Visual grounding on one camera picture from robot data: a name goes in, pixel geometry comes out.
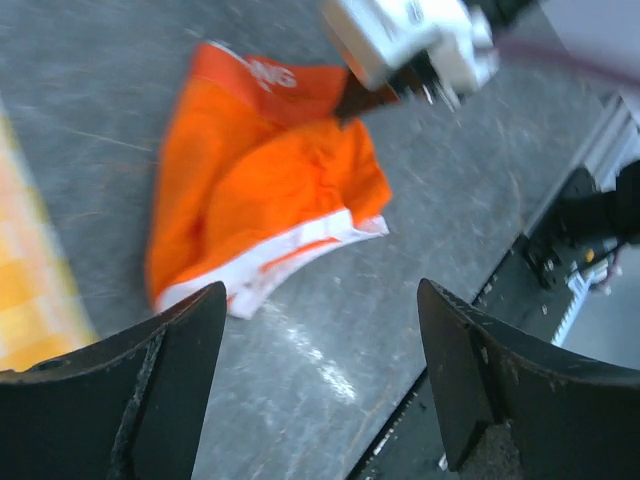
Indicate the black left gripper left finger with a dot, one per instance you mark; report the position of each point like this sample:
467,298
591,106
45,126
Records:
131,406

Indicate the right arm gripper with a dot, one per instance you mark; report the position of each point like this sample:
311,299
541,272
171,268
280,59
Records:
417,79

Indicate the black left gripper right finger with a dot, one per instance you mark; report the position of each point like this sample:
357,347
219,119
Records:
510,405

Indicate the orange boxer underwear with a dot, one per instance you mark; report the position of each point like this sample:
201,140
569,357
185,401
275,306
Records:
256,179

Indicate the orange checkered tablecloth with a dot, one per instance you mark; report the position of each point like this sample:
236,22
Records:
42,313

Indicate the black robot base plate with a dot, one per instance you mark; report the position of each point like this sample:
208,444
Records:
538,288

